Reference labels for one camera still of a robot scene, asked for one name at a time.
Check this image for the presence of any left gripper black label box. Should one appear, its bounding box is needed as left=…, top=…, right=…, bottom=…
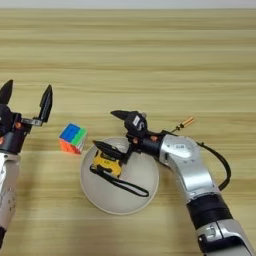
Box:
left=0, top=103, right=14, bottom=135

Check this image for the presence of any orange handle screwdriver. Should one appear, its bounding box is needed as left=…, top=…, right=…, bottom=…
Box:
left=171, top=116, right=196, bottom=134

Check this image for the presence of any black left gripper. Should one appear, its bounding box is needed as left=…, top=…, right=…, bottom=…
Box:
left=0, top=79, right=54, bottom=156

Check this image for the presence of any round white plate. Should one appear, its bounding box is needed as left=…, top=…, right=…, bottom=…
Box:
left=79, top=135, right=160, bottom=216

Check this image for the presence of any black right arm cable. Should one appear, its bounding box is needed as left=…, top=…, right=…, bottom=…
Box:
left=196, top=141, right=232, bottom=192

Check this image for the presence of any colourful puzzle cube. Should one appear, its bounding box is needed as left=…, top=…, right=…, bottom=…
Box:
left=58, top=123, right=88, bottom=155

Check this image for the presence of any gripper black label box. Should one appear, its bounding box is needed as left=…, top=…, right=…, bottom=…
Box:
left=124, top=111, right=148, bottom=136
left=0, top=103, right=14, bottom=135

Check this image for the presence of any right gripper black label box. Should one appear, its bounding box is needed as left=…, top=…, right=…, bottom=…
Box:
left=124, top=111, right=148, bottom=136

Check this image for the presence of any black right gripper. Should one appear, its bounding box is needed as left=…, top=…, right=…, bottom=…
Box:
left=92, top=109, right=168, bottom=164

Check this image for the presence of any yellow black tape measure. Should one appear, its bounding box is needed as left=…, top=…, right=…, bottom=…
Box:
left=89, top=149, right=150, bottom=198

